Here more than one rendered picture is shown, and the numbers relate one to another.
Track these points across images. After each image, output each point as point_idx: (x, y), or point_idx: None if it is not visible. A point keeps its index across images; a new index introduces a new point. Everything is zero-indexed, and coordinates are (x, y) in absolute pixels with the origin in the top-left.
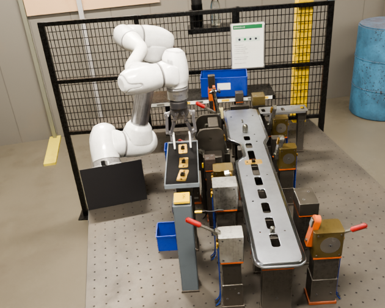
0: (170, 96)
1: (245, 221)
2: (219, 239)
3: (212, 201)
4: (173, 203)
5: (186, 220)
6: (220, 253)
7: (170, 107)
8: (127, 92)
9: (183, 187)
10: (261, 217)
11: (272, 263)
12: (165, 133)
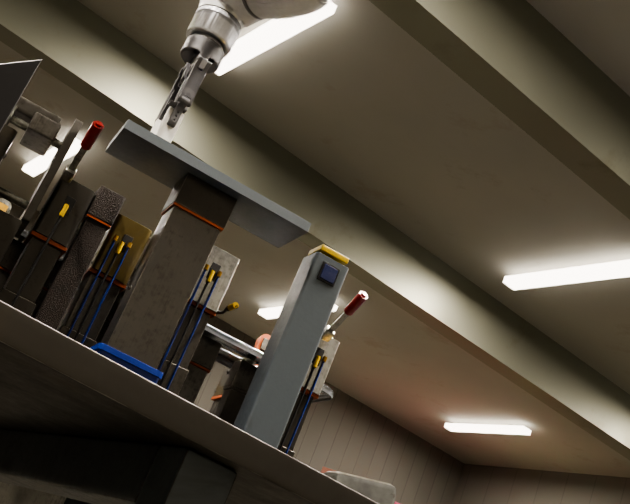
0: (232, 37)
1: (232, 340)
2: (339, 343)
3: (211, 293)
4: (348, 261)
5: (366, 296)
6: (327, 373)
7: (212, 57)
8: (324, 2)
9: (292, 240)
10: (216, 339)
11: (321, 394)
12: (191, 104)
